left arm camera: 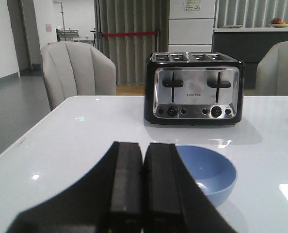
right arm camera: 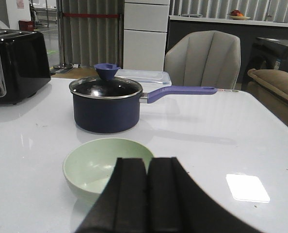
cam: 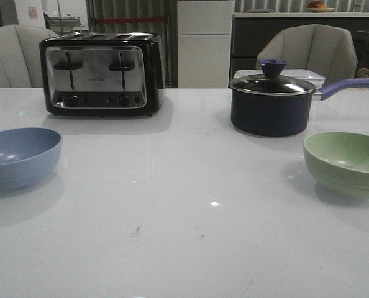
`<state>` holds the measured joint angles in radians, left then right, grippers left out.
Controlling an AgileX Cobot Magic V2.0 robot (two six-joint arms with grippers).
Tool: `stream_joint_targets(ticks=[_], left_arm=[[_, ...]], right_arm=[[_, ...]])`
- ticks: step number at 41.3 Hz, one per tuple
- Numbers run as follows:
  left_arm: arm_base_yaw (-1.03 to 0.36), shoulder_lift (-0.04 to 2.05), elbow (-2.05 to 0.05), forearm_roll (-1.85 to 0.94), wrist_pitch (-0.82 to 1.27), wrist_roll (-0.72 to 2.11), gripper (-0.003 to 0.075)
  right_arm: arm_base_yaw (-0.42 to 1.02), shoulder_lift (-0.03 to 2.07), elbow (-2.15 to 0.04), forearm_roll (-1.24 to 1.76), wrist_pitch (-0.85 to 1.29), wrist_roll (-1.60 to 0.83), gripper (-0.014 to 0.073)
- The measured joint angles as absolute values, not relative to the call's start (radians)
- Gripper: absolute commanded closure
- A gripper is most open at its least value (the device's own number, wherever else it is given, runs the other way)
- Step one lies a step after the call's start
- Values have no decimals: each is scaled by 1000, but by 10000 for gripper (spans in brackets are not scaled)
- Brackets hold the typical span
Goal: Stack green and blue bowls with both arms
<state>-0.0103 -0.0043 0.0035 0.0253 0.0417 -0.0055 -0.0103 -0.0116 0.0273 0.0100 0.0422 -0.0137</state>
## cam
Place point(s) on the pink paper sign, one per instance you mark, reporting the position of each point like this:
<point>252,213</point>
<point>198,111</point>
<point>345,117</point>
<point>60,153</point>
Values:
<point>33,13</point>

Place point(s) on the glass pot lid blue knob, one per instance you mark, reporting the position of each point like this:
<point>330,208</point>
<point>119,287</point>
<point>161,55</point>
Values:
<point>271,82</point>

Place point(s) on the red barrier tape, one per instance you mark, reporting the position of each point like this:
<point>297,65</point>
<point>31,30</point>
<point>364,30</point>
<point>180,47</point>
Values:
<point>130,20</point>

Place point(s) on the white refrigerator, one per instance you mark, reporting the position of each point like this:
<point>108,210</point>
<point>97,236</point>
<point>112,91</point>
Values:
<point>204,43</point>

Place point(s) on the right beige armchair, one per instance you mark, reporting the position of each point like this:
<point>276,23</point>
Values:
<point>323,49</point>

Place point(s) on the left beige armchair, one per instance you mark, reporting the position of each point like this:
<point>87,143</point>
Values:
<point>20,63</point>

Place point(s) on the blue bowl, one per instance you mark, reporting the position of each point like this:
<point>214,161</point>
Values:
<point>27,155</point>

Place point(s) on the dark blue saucepan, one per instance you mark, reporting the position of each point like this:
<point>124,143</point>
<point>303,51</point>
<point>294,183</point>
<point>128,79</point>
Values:
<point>281,116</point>

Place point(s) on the green bowl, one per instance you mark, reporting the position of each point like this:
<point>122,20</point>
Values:
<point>339,161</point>

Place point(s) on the black chrome four-slot toaster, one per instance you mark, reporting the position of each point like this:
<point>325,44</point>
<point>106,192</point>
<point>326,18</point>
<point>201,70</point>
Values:
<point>101,74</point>

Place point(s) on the metal trolley in background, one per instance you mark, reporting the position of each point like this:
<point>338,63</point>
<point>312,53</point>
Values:
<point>59,20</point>

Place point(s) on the fruit plate on counter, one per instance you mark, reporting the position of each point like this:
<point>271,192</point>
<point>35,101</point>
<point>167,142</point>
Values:
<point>317,7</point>

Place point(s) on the clear plastic storage container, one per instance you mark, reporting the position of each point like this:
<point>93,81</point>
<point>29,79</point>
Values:
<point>302,74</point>

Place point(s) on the beige armchair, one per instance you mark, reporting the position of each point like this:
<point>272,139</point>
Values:
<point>323,49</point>
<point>20,63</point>

